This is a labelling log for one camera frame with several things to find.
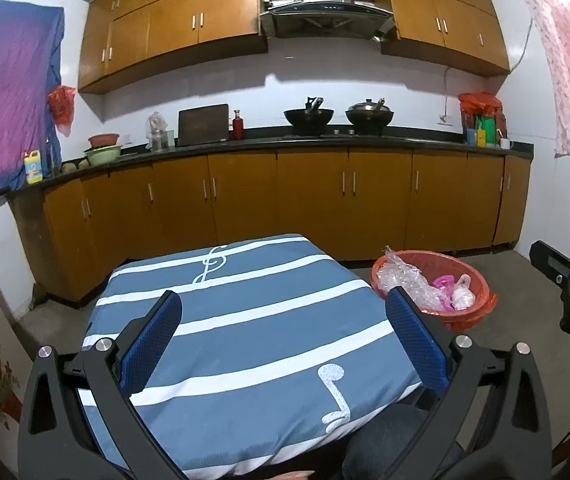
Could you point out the small red basin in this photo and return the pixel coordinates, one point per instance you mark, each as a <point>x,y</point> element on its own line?
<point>104,140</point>

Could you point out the jar with clear plastic bag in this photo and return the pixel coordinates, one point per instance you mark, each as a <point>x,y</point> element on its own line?
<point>157,132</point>

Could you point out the green basin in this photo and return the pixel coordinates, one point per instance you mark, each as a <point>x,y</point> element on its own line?
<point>103,156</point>

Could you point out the pink plastic wrapper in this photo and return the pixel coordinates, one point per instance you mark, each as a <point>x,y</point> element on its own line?
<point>444,285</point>

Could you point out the steel range hood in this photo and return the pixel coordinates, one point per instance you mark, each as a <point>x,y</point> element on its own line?
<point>325,0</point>

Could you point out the black wok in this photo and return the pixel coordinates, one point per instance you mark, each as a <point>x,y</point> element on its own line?
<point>309,119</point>

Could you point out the white mug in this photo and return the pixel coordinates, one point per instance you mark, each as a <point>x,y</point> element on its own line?
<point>505,144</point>

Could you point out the red hanging plastic bag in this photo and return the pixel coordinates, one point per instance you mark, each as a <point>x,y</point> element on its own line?
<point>61,107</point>

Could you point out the red basin with red liner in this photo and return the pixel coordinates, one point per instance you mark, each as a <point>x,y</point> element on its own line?
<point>475,305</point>

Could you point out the blue white striped cloth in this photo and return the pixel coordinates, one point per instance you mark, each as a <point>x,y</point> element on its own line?
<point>265,310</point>

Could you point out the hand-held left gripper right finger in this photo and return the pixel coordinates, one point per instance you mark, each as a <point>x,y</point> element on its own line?
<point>417,340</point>

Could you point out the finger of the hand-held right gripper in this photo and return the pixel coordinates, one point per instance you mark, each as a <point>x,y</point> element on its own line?
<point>555,260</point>

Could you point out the wooden base cabinets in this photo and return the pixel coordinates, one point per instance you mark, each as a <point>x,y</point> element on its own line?
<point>290,195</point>

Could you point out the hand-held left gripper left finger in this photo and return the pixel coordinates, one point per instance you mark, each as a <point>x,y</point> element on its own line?
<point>150,340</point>

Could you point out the wok with lid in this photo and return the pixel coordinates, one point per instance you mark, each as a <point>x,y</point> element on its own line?
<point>370,116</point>

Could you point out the dark cutting board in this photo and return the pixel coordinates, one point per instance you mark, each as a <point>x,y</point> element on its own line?
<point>203,125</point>

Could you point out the black countertop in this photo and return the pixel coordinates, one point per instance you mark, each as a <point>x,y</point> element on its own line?
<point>265,142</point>

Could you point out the black gas stove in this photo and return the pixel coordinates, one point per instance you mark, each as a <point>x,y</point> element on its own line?
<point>340,135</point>

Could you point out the white plastic bag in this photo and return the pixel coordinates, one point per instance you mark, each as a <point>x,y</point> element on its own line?
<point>462,297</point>

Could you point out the purple blue hanging cloth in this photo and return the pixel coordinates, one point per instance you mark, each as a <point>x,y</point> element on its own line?
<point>5,100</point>

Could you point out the bubble wrap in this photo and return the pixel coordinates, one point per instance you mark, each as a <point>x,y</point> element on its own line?
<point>405,280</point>

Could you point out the yellow detergent bottle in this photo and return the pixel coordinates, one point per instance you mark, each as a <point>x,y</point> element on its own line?
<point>33,169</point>

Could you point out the blue box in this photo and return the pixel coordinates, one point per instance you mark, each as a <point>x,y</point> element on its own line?
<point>471,137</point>

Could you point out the white wall socket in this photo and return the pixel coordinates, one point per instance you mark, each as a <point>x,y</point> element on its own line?
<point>445,119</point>

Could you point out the red plastic bag on boxes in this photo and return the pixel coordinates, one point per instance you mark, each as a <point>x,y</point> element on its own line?
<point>480,104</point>

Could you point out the red bottle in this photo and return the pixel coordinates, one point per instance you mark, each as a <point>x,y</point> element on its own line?
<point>238,127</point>

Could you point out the wooden wall cabinet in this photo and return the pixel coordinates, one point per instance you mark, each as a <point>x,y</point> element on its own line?
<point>175,25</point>
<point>445,15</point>

